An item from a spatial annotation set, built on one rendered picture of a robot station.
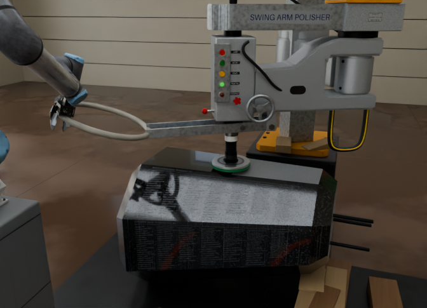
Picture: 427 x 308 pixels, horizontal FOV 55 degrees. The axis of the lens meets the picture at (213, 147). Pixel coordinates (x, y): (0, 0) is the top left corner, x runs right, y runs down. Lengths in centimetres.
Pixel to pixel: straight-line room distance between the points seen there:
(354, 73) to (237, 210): 93
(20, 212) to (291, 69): 142
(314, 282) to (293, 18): 139
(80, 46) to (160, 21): 206
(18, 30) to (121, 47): 811
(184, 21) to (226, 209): 689
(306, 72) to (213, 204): 83
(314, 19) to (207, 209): 109
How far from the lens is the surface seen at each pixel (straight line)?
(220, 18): 204
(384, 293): 269
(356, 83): 228
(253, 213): 214
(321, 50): 217
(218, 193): 220
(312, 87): 219
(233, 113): 210
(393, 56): 827
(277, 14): 208
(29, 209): 199
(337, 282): 247
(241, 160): 230
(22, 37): 137
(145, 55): 919
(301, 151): 281
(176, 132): 215
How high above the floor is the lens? 167
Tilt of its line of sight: 19 degrees down
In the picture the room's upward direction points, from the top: straight up
